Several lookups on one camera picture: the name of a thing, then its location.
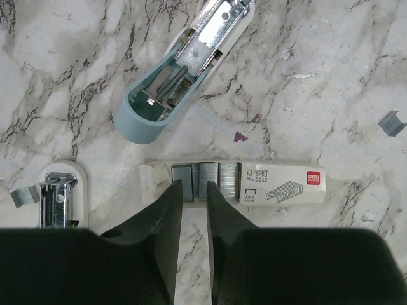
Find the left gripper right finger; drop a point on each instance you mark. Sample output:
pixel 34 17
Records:
pixel 225 226

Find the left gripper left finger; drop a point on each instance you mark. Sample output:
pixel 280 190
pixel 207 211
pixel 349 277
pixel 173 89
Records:
pixel 143 266

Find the staple strips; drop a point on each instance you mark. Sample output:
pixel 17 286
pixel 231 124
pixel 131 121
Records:
pixel 195 176

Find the white staple box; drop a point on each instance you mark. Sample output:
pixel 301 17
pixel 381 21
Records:
pixel 245 183

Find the white stapler base piece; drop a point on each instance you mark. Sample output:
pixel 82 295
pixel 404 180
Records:
pixel 63 196

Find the loose staple strip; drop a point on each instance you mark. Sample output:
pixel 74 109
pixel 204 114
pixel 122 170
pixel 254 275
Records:
pixel 391 124
pixel 24 196

